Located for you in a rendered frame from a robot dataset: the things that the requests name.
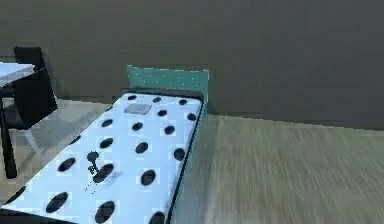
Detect black chair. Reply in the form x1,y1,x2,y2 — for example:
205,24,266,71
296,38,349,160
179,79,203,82
13,46,58,130

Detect teal bed with dotted cover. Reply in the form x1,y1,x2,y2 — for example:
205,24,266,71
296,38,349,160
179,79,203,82
0,64,210,224

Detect small black object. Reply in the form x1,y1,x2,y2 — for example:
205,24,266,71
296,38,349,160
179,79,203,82
86,151,101,176

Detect black table with pale top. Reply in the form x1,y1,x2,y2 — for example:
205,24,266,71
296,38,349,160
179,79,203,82
0,61,46,180

